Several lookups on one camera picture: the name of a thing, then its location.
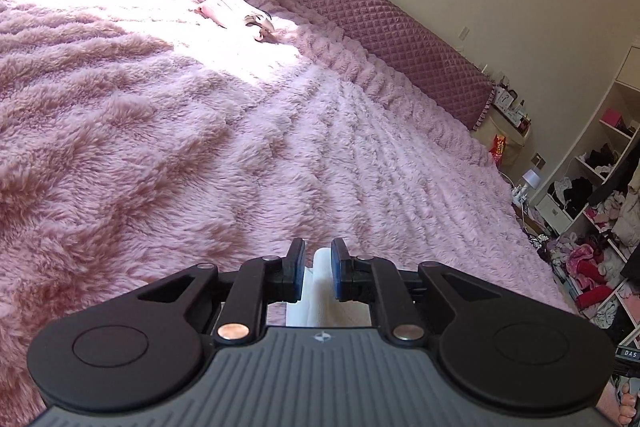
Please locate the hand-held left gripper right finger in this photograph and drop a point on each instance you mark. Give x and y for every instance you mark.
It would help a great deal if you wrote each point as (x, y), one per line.
(341, 278)

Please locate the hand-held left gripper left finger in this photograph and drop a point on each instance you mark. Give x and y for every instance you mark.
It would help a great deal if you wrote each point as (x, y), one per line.
(296, 278)

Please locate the white printed sweatshirt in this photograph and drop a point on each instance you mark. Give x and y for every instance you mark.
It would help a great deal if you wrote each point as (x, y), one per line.
(312, 307)

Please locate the pile of clothes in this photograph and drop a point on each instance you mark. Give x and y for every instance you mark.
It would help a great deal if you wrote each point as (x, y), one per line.
(580, 257)

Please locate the person's right hand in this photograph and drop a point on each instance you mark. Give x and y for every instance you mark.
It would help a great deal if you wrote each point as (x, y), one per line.
(629, 404)

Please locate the red garment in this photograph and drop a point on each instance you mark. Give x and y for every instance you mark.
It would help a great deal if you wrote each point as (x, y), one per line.
(594, 297)

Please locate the pink fluffy blanket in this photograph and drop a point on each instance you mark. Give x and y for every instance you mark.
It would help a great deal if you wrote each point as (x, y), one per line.
(190, 147)

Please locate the red snack bag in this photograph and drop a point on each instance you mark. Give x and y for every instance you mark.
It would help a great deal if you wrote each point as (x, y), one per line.
(499, 149)

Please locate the white table lamp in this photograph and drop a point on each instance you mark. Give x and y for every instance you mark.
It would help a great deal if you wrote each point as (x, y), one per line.
(529, 181)

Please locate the cream bedside cabinet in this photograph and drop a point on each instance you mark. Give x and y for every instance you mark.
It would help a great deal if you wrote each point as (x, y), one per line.
(510, 142)

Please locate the framed pictures on cabinet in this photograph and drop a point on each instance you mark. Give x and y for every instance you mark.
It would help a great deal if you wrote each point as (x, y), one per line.
(512, 104)

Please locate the pink quilted headboard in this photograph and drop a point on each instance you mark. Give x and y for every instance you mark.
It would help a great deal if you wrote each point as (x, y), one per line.
(380, 27)

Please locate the small pink garment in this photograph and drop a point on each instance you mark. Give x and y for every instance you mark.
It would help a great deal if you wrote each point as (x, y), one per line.
(235, 14)

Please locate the white shelf unit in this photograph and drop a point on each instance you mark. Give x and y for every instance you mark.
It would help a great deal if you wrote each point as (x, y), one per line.
(615, 87)

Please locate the wall outlet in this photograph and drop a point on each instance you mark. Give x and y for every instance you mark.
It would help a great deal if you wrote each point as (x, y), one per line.
(538, 160)

